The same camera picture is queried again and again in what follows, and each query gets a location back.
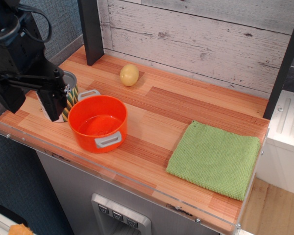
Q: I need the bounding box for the dark shelf post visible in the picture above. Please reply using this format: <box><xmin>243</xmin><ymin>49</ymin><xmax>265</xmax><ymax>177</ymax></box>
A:
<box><xmin>77</xmin><ymin>0</ymin><xmax>104</xmax><ymax>66</ymax></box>
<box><xmin>263</xmin><ymin>29</ymin><xmax>294</xmax><ymax>120</ymax></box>

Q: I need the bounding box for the grey toy fridge cabinet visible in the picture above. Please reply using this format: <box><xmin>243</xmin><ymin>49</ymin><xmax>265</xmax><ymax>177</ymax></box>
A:
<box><xmin>37</xmin><ymin>152</ymin><xmax>216</xmax><ymax>235</ymax></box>

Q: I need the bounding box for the orange object at corner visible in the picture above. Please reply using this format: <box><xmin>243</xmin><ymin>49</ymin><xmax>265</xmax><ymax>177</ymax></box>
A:
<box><xmin>8</xmin><ymin>224</ymin><xmax>34</xmax><ymax>235</ymax></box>

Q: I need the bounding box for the dark left shelf post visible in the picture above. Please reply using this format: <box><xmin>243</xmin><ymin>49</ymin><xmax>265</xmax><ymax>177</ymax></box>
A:
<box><xmin>77</xmin><ymin>0</ymin><xmax>104</xmax><ymax>66</ymax></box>

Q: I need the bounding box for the yellow egg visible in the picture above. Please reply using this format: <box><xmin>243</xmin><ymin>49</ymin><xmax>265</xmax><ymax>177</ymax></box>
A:
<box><xmin>120</xmin><ymin>64</ymin><xmax>139</xmax><ymax>86</ymax></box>

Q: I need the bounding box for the green rag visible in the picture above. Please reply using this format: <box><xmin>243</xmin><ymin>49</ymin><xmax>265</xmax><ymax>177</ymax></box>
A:
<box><xmin>166</xmin><ymin>120</ymin><xmax>261</xmax><ymax>201</ymax></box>

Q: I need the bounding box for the tin can with striped label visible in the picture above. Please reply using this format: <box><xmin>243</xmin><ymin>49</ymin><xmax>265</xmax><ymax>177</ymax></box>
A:
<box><xmin>36</xmin><ymin>69</ymin><xmax>79</xmax><ymax>122</ymax></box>

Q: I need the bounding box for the silver dispenser panel with buttons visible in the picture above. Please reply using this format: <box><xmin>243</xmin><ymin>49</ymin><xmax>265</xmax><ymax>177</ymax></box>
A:
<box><xmin>91</xmin><ymin>193</ymin><xmax>152</xmax><ymax>235</ymax></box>

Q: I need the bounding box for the dark right shelf post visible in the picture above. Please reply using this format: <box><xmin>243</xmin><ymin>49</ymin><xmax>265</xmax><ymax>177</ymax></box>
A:
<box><xmin>263</xmin><ymin>29</ymin><xmax>294</xmax><ymax>120</ymax></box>

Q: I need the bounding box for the orange pot with grey handles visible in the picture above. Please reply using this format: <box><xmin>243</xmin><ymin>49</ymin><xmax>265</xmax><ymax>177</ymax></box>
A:
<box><xmin>68</xmin><ymin>89</ymin><xmax>128</xmax><ymax>153</ymax></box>

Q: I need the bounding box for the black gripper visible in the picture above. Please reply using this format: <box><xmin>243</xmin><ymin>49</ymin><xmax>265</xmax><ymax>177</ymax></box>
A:
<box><xmin>0</xmin><ymin>41</ymin><xmax>67</xmax><ymax>121</ymax></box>

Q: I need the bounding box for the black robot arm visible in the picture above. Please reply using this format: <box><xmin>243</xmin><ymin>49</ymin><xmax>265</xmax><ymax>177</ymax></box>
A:
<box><xmin>0</xmin><ymin>0</ymin><xmax>67</xmax><ymax>121</ymax></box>

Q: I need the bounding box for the clear acrylic table guard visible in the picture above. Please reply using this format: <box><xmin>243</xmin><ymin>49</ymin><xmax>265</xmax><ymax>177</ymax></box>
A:
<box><xmin>0</xmin><ymin>117</ymin><xmax>270</xmax><ymax>235</ymax></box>

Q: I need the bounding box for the white toy sink unit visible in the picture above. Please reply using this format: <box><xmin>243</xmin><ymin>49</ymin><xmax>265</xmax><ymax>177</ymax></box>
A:
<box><xmin>256</xmin><ymin>91</ymin><xmax>294</xmax><ymax>193</ymax></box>

